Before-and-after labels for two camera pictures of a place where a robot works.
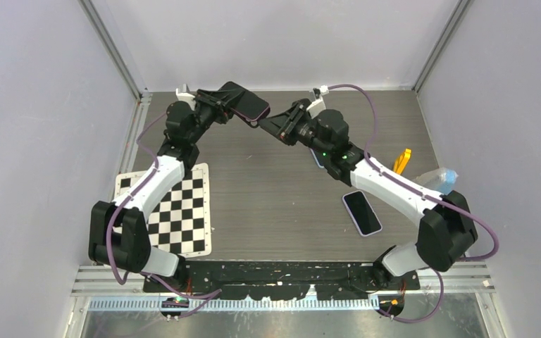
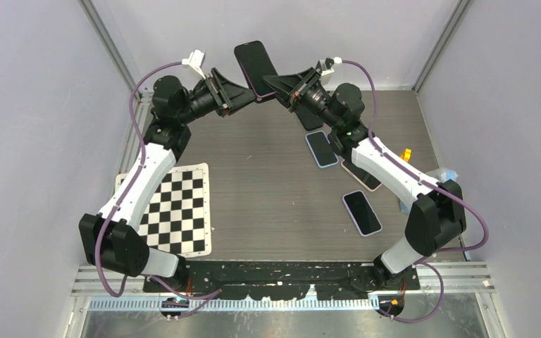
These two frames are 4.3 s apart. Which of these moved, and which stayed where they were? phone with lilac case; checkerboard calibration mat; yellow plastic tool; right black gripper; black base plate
Moved: right black gripper
Stayed: black base plate; yellow plastic tool; checkerboard calibration mat; phone with lilac case
